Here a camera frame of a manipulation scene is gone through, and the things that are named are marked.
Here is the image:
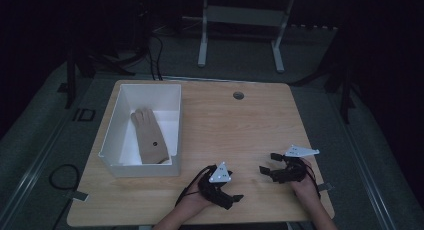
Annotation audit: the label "hand-held gripper cable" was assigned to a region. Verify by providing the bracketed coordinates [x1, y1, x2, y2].
[174, 164, 218, 208]
[301, 159, 322, 199]

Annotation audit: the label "power strip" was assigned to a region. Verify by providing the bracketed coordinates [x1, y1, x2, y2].
[289, 22, 338, 32]

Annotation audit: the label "black hanging cables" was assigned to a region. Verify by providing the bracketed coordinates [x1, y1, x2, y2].
[145, 31, 165, 82]

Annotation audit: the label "white metal table frame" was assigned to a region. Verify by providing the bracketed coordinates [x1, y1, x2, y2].
[182, 0, 296, 74]

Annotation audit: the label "right hand-held gripper cable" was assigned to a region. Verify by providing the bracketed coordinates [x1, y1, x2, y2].
[301, 159, 322, 199]

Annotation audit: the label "white box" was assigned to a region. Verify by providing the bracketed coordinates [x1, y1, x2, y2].
[98, 83, 183, 179]

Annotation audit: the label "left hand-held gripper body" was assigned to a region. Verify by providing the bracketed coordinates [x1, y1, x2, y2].
[197, 161, 235, 211]

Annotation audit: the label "beige glove with dark dot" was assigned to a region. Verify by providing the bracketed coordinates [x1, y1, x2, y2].
[130, 107, 170, 165]

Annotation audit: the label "black floor cable loop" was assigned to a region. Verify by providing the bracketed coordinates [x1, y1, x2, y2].
[48, 163, 82, 230]

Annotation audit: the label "black tripod stand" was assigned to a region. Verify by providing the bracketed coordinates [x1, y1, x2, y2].
[57, 46, 136, 110]
[289, 53, 359, 125]

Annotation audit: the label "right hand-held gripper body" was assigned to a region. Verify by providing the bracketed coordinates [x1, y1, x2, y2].
[272, 144, 321, 185]

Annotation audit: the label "person's left hand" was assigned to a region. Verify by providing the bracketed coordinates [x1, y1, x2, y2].
[179, 185, 216, 218]

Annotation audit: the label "left hand-held gripper cable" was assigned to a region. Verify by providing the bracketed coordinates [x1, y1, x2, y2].
[174, 164, 218, 208]

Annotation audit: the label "person's right hand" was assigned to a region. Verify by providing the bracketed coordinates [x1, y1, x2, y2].
[289, 157, 322, 205]

